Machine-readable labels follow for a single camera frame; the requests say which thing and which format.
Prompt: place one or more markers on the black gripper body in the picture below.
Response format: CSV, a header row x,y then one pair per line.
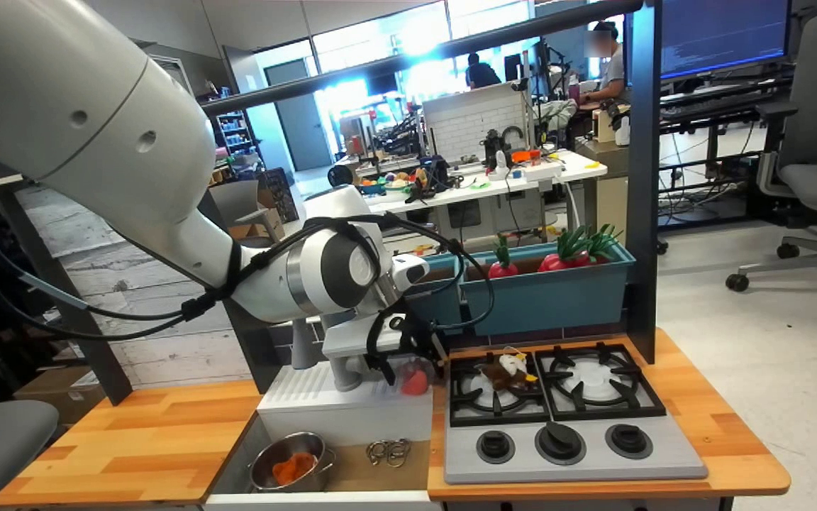
x,y
400,334

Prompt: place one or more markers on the pink stuffed animal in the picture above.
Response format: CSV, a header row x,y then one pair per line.
x,y
414,381

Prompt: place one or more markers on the brown white stuffed animal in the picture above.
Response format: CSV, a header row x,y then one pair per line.
x,y
508,371

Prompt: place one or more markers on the orange stuffed animal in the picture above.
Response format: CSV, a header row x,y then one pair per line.
x,y
293,469

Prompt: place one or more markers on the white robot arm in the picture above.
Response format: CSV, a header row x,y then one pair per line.
x,y
91,119

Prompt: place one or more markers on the white toy sink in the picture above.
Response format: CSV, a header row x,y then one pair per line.
x,y
347,425

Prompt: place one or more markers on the steel pot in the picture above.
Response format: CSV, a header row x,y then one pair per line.
x,y
279,451

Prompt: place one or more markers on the black stove grate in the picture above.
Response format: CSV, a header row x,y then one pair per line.
x,y
571,385

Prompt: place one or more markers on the grey stove panel with knobs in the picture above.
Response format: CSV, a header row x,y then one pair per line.
x,y
571,452

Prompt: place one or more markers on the grey toy faucet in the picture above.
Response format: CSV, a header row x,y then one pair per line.
x,y
305,356

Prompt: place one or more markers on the teal planter box left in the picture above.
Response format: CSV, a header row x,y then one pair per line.
x,y
435,296

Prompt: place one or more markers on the teal planter box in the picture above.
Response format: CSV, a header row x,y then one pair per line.
x,y
435,296
547,299

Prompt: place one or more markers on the teal planter box right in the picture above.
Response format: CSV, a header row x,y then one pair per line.
x,y
547,299

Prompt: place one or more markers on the white cluttered work table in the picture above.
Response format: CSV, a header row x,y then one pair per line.
x,y
481,205

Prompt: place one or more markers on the red toy vegetables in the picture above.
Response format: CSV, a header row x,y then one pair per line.
x,y
574,248

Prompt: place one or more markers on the seated person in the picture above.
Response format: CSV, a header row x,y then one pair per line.
x,y
610,83

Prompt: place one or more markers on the computer monitor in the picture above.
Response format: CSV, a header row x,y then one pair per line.
x,y
717,36

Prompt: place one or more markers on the metal ring trivet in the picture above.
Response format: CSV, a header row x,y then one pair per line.
x,y
390,452

